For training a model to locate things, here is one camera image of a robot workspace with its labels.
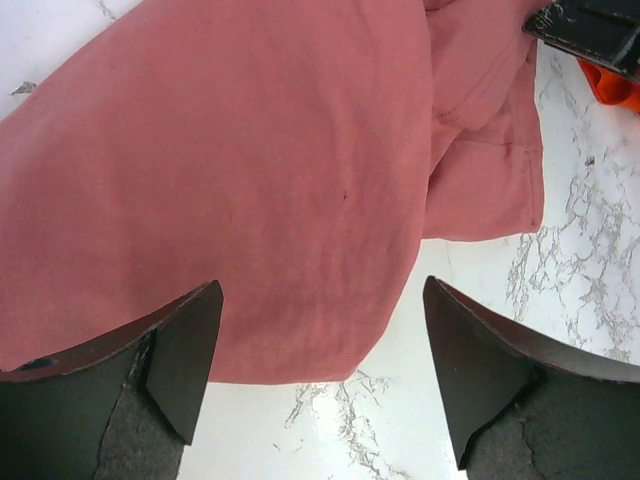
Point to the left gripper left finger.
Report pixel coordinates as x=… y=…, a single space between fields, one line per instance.
x=123 y=405

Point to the orange folded t shirt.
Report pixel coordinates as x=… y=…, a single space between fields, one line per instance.
x=611 y=89

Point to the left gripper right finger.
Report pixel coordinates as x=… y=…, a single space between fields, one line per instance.
x=522 y=405

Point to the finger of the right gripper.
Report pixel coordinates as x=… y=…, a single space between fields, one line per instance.
x=602 y=32

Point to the pink t shirt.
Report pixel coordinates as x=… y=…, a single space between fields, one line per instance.
x=298 y=152

